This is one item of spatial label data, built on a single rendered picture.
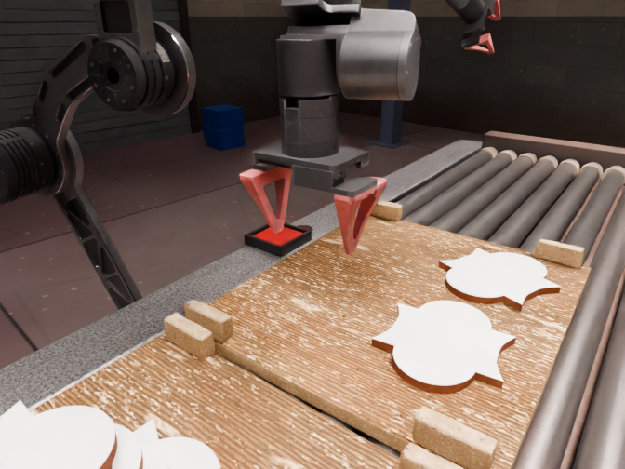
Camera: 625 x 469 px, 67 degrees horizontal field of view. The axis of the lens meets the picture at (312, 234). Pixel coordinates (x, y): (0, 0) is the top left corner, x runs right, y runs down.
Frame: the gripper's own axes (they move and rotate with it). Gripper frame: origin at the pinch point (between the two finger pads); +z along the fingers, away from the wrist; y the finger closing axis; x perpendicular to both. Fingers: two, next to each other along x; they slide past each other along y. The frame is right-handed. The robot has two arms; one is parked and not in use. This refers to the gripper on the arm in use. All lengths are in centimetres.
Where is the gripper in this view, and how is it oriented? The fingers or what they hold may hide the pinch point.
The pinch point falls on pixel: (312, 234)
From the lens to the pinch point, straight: 51.2
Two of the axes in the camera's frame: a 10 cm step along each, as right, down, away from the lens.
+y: -8.1, -2.2, 5.4
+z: 0.2, 9.1, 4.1
